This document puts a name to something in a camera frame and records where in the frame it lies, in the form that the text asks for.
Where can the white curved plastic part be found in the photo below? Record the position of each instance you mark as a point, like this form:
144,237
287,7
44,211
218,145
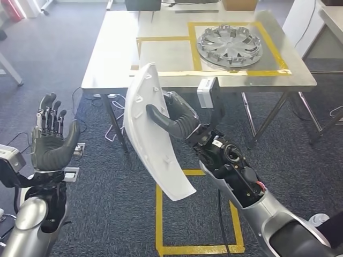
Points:
149,152

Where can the white wheeled stand leg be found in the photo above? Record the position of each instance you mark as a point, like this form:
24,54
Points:
109,4
47,7

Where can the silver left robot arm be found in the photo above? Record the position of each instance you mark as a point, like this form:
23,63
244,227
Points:
29,220

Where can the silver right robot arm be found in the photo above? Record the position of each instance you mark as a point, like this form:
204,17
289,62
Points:
267,220

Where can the grey metal bar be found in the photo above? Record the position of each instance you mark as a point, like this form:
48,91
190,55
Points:
196,11

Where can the steel workbench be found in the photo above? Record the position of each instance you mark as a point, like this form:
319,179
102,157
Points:
112,53

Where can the round metal plate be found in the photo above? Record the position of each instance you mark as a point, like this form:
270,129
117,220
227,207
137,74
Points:
230,46

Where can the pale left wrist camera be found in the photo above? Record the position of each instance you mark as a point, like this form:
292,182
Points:
10,159

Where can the brown cardboard box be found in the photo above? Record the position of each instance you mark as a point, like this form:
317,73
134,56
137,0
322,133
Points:
238,4

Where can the white power strip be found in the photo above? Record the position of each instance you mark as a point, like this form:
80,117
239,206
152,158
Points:
111,95

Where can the black carry bag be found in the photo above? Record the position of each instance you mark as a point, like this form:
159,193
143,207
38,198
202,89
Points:
142,4

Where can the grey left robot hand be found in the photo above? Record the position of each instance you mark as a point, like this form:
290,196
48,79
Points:
47,145

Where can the red box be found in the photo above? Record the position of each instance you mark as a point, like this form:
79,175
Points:
13,9

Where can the metal floor socket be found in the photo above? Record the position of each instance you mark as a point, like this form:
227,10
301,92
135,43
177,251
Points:
79,149
72,174

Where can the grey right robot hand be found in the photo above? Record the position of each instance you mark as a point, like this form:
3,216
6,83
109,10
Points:
179,104

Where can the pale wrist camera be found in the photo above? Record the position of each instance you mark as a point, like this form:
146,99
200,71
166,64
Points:
10,159
206,94

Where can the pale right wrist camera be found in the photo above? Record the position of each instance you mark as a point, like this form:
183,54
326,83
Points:
206,94

